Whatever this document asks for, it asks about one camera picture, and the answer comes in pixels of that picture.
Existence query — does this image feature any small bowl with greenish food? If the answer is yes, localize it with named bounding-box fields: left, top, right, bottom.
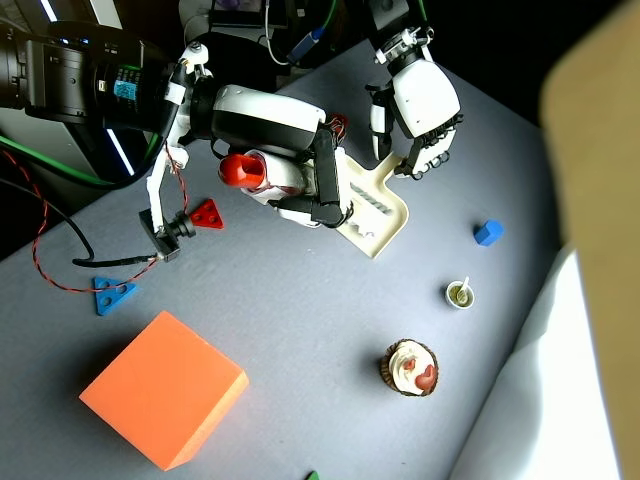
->
left=444, top=275, right=476, bottom=310

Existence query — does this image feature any glowing white light strip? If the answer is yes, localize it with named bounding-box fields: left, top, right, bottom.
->
left=106, top=128, right=137, bottom=177

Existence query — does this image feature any white cable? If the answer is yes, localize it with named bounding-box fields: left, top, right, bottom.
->
left=263, top=0, right=294, bottom=66

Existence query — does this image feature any grey adapter with blue plug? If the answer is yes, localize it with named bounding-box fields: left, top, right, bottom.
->
left=286, top=28, right=327, bottom=65

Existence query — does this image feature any red triangle with three holes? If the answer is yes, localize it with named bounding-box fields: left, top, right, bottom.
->
left=187, top=198, right=225, bottom=230

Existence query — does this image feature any cream plastic dustpan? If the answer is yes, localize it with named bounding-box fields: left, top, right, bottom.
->
left=334, top=147, right=410, bottom=260

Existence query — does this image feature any grey tablecloth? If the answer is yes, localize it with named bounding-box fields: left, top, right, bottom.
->
left=0, top=38, right=576, bottom=480

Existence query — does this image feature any toy cupcake with cream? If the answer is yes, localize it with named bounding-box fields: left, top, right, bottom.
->
left=378, top=338, right=441, bottom=398

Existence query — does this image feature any red cylinder with white cross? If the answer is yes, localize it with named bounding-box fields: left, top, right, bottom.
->
left=327, top=113, right=350, bottom=141

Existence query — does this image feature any tan blurred board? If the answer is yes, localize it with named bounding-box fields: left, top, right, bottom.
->
left=542, top=0, right=640, bottom=480

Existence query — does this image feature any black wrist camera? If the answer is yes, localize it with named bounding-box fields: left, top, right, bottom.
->
left=138, top=209, right=197, bottom=264

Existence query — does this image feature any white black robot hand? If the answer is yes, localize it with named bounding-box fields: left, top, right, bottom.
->
left=366, top=55, right=462, bottom=182
left=209, top=83, right=354, bottom=230

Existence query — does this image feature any orange foam cube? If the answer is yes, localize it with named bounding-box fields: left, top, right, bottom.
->
left=78, top=309, right=250, bottom=472

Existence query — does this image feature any blue hexagonal block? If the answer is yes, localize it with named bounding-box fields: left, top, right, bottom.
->
left=473, top=218, right=505, bottom=247

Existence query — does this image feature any dark screen device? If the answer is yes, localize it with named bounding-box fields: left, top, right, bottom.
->
left=208, top=0, right=290, bottom=30

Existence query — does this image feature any red black twisted cable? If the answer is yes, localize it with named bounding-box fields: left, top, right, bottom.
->
left=0, top=148, right=191, bottom=295

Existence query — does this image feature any white cloth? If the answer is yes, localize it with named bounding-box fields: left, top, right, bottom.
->
left=449, top=244, right=624, bottom=480

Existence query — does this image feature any green cable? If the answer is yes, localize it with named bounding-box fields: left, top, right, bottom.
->
left=0, top=133, right=169, bottom=189
left=319, top=0, right=342, bottom=34

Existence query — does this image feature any blue triangle with three holes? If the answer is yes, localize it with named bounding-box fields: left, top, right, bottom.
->
left=92, top=277, right=139, bottom=317

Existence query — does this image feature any white cabinet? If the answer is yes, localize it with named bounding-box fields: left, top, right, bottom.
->
left=0, top=107, right=101, bottom=199

